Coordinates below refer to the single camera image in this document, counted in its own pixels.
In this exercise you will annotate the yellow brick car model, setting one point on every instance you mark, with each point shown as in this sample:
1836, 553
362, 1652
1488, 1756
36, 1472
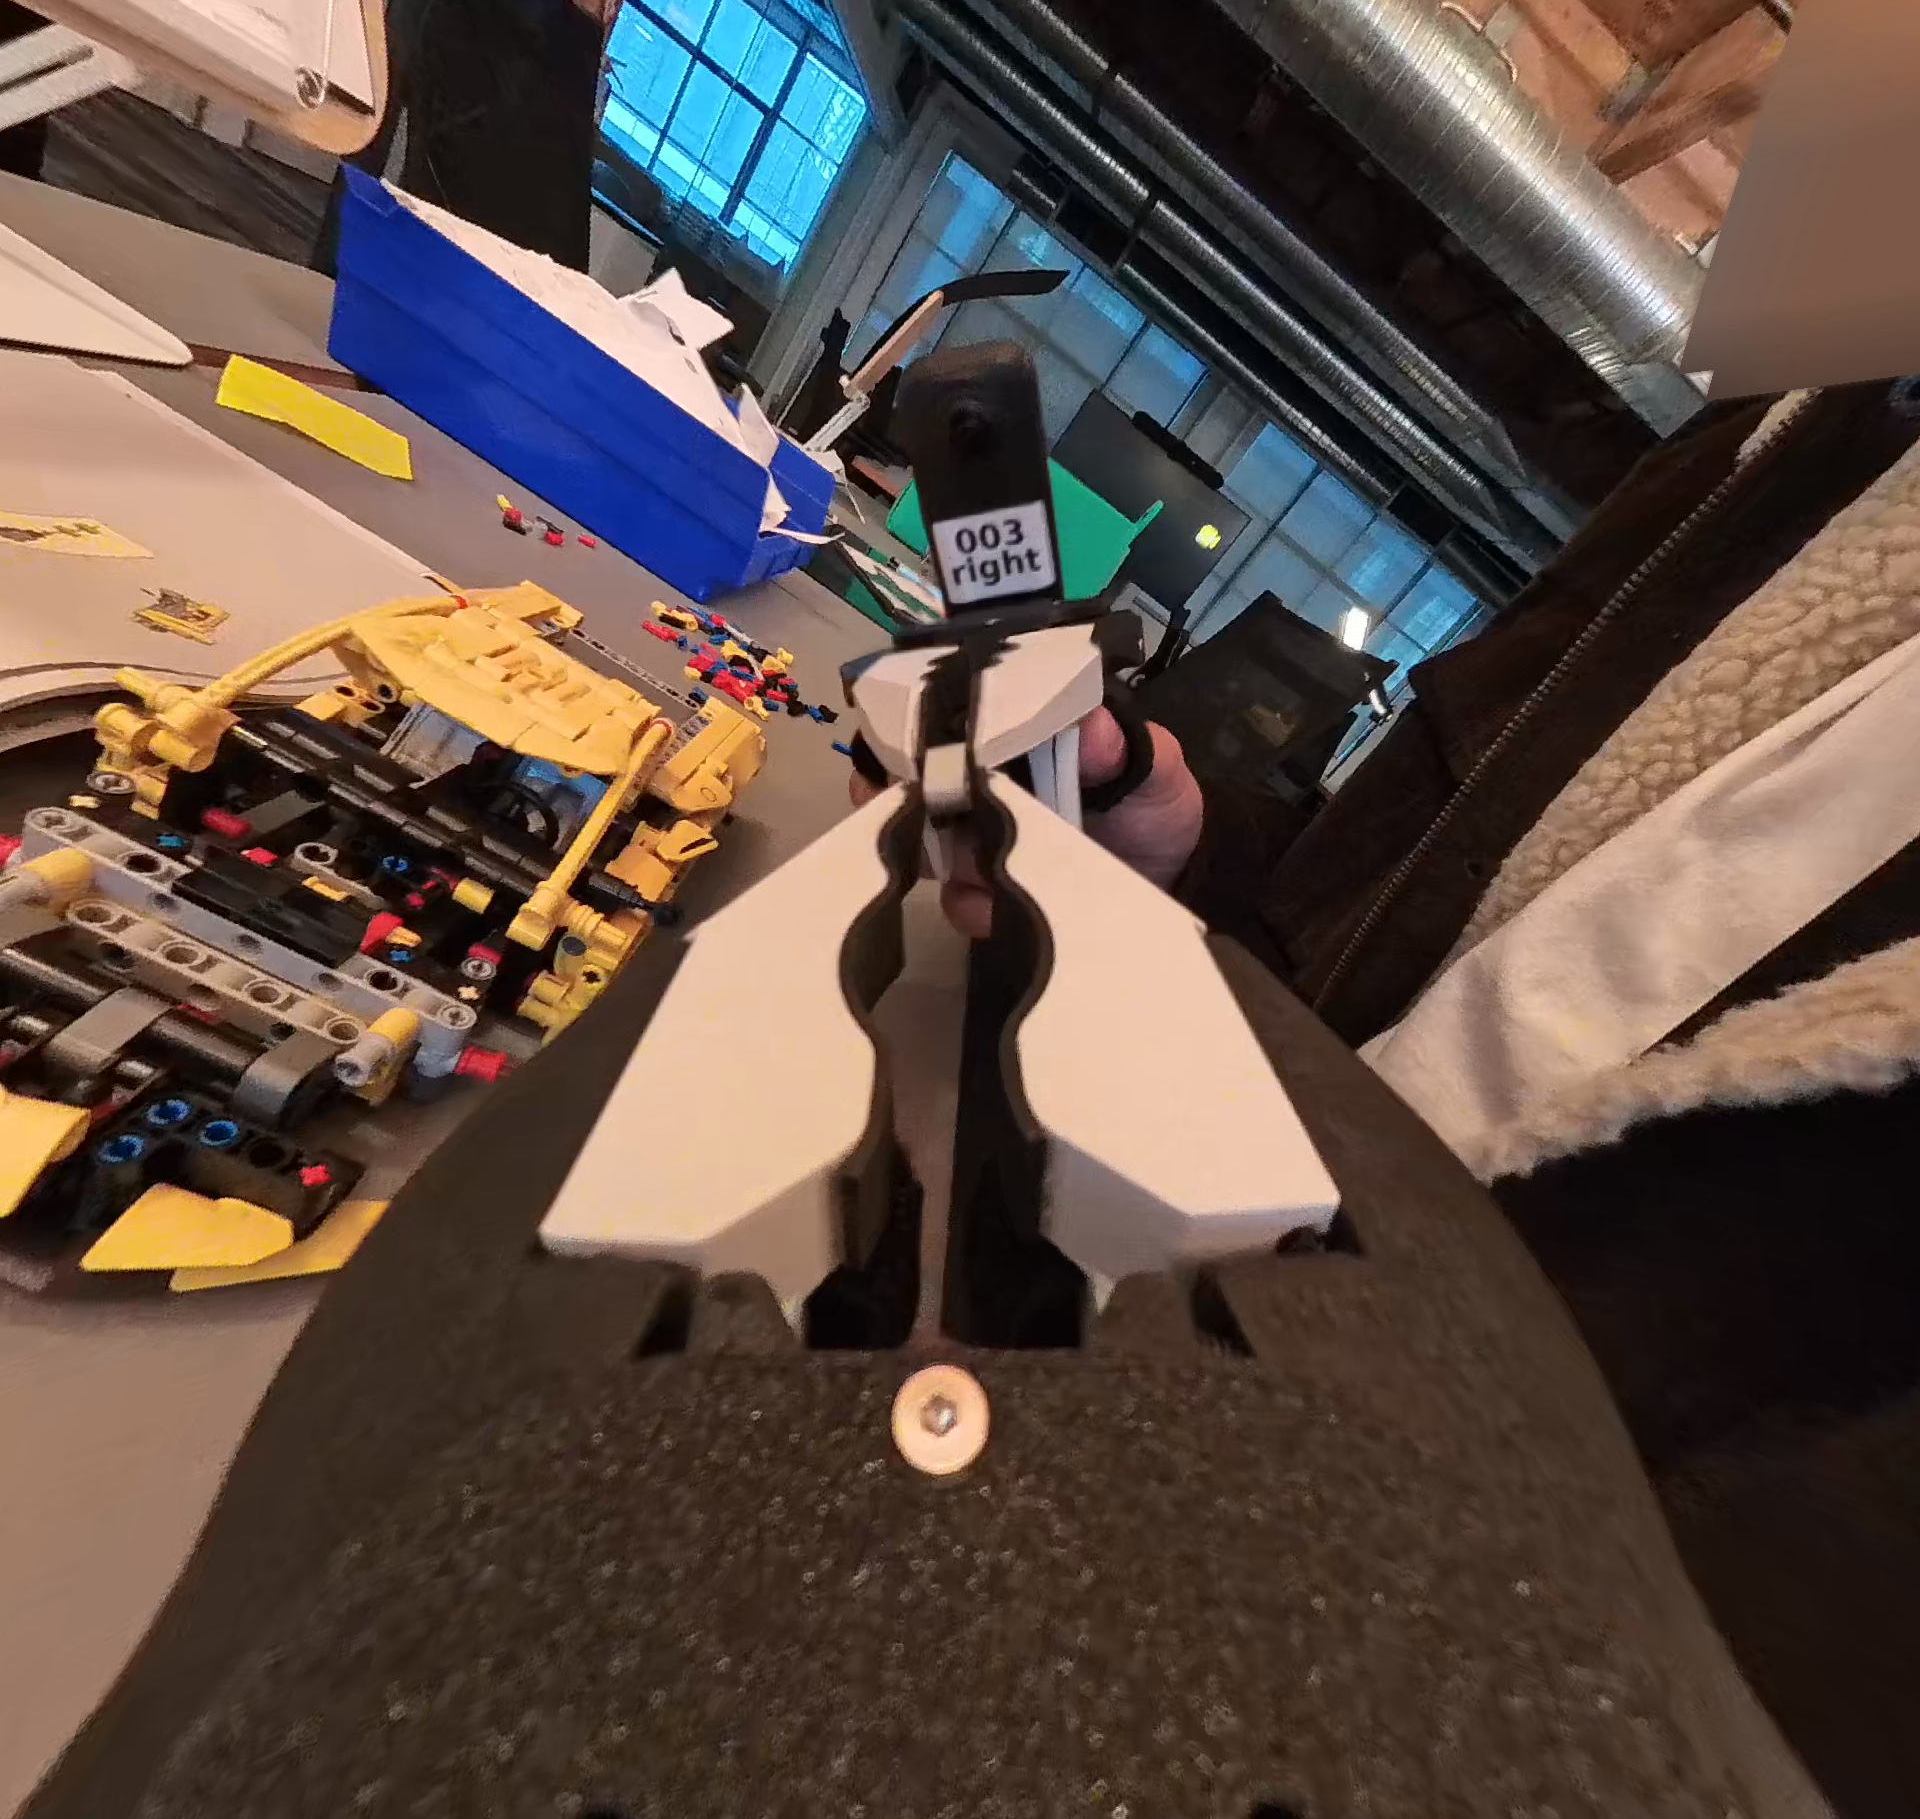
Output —
391, 799

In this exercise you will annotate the scattered coloured brick pieces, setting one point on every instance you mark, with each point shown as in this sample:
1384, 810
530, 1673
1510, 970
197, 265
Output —
707, 650

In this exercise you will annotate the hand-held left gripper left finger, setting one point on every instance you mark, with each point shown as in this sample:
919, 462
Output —
735, 1102

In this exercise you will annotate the metal ventilation duct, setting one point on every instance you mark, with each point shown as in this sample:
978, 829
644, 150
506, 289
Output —
1471, 109

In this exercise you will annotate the open instruction booklet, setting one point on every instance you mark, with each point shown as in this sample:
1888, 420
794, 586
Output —
120, 531

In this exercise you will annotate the person's right hand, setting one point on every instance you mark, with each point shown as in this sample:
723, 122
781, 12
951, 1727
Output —
1155, 816

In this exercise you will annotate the blue plastic bin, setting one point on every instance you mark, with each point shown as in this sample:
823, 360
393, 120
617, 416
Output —
541, 380

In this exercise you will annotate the yellow paper sheet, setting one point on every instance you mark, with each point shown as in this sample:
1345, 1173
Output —
314, 416

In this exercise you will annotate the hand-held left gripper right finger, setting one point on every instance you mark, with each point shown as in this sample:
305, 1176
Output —
1155, 1102

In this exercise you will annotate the grey brick axle pin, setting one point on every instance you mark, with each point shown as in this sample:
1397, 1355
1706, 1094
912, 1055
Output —
946, 779

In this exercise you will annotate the black partition panel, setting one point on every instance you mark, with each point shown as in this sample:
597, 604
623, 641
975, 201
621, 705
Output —
494, 67

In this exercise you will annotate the yellow brick wing piece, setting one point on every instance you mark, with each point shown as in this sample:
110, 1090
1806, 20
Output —
227, 1235

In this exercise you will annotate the desk lamp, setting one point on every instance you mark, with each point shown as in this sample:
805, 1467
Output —
931, 319

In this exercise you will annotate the white crumpled paper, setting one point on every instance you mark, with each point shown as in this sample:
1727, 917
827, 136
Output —
631, 304

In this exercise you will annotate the black office chair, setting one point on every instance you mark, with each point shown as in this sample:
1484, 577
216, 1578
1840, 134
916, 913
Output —
1260, 694

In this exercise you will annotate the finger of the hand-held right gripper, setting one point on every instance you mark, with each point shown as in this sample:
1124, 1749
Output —
902, 705
1043, 694

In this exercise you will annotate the black fleece-lined jacket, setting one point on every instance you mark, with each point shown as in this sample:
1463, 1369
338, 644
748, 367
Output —
1681, 1400

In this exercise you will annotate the black monitor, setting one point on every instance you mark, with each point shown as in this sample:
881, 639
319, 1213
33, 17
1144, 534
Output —
1170, 500

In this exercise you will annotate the white shirt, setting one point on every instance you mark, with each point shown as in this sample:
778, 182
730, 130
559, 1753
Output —
1681, 906

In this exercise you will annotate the green corrugated box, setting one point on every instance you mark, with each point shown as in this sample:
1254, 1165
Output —
1118, 545

